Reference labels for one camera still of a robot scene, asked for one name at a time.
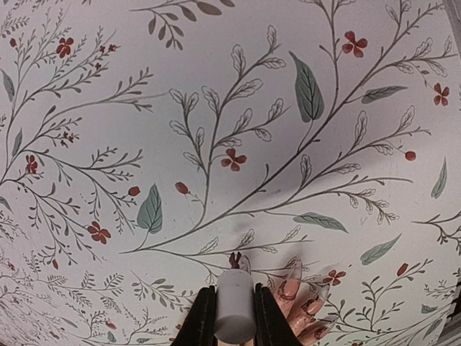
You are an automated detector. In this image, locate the floral patterned table mat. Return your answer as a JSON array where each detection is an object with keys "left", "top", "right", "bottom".
[{"left": 1, "top": 1, "right": 460, "bottom": 345}]

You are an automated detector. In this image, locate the white nail polish cap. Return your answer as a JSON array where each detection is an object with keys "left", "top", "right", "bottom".
[{"left": 214, "top": 252, "right": 256, "bottom": 345}]

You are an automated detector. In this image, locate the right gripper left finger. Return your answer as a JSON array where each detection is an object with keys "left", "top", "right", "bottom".
[{"left": 171, "top": 286, "right": 218, "bottom": 346}]

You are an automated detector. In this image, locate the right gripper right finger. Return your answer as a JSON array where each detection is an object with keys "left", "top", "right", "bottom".
[{"left": 254, "top": 283, "right": 302, "bottom": 346}]

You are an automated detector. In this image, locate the person's bare hand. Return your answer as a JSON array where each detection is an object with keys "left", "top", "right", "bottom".
[{"left": 268, "top": 257, "right": 336, "bottom": 345}]

